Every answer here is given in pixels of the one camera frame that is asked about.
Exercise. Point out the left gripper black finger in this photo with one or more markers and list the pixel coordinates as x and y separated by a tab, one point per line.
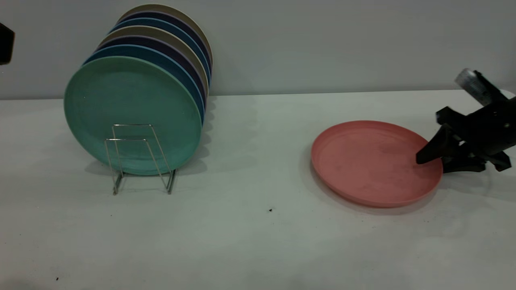
6	44

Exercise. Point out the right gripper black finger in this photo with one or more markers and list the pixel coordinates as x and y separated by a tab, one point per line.
463	165
441	145

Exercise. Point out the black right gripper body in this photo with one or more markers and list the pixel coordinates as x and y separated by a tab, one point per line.
489	129

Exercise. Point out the pink round plastic plate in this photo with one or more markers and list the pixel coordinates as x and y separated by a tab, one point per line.
363	165

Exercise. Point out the green round plastic plate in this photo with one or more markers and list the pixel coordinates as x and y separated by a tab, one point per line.
121	100

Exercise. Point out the beige round plastic plate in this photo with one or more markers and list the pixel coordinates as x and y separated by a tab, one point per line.
169	8
161	33

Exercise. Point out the blue round plastic plate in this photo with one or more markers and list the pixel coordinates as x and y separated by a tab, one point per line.
161	56
169	24

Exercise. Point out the dark purple round plate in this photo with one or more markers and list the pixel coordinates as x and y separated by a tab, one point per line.
173	17
169	46

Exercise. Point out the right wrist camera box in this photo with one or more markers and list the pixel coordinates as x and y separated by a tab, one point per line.
477	86

